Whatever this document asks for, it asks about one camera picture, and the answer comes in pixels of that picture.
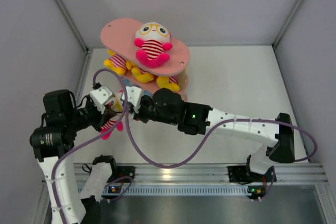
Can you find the white plush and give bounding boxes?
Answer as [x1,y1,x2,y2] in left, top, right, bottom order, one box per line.
[101,90,123,134]
[134,22,173,68]

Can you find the yellow plush toy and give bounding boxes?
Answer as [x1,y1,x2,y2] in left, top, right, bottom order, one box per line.
[103,50,132,76]
[131,67,154,83]

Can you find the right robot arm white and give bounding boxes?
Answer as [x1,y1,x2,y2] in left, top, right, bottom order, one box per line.
[127,87,295,180]

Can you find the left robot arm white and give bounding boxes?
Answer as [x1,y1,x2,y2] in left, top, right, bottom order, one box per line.
[29,87,119,223]

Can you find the pink three-tier shelf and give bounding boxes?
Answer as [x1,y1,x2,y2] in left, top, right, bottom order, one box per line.
[100,18,191,100]

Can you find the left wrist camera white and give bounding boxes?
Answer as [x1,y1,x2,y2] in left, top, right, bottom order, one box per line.
[89,85,114,114]

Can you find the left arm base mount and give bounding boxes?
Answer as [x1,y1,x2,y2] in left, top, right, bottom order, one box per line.
[110,165,136,200]

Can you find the perforated cable tray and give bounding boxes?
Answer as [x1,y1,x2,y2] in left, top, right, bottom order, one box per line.
[78,185,253,196]

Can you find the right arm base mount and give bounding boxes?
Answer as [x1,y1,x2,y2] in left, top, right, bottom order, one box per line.
[227,165,277,202]

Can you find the aluminium frame rail front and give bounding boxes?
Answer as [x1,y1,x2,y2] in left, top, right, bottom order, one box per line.
[70,163,329,184]

